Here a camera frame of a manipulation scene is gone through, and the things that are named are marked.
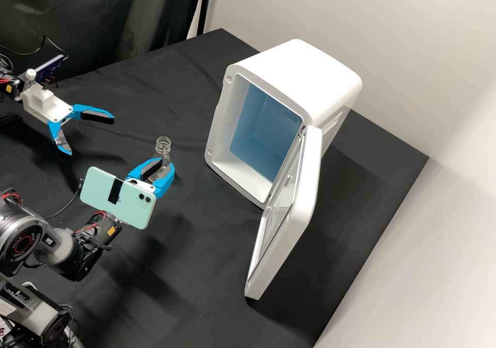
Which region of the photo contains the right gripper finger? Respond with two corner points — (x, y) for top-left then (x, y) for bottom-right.
(149, 163), (176, 200)

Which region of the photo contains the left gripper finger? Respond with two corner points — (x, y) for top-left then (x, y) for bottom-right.
(46, 119), (73, 156)
(71, 103), (116, 125)
(125, 157), (164, 182)

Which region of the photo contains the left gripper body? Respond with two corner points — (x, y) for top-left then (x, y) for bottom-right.
(20, 84), (74, 124)

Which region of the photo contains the clear flask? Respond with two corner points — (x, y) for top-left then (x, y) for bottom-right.
(154, 135), (176, 179)

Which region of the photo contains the incubator door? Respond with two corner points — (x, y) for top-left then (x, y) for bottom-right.
(243, 124), (323, 301)

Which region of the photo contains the white incubator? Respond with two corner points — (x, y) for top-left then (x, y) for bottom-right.
(204, 38), (363, 210)

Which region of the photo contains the left wrist camera phone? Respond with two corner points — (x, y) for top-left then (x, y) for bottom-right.
(24, 54), (69, 92)

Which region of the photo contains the wrist camera phone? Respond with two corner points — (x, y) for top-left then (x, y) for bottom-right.
(24, 54), (69, 92)
(79, 166), (158, 231)

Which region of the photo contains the right wrist camera phone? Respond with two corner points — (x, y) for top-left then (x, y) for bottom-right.
(79, 166), (158, 231)

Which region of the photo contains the black cable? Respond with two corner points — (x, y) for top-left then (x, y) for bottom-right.
(45, 179), (84, 222)

